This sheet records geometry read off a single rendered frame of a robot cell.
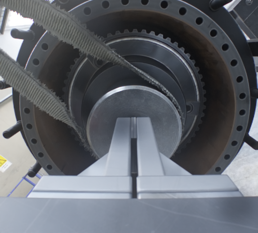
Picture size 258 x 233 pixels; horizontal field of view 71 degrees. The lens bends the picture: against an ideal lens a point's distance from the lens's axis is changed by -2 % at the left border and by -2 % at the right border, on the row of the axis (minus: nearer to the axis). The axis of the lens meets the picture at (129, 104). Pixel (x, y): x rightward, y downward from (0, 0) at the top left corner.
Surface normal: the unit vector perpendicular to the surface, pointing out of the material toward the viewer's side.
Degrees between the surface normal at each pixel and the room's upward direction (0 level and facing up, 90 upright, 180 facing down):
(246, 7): 90
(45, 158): 90
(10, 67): 92
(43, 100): 91
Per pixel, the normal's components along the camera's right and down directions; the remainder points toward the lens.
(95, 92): -0.02, 0.26
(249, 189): -0.74, -0.66
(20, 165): 0.60, -0.51
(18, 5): -0.15, 0.66
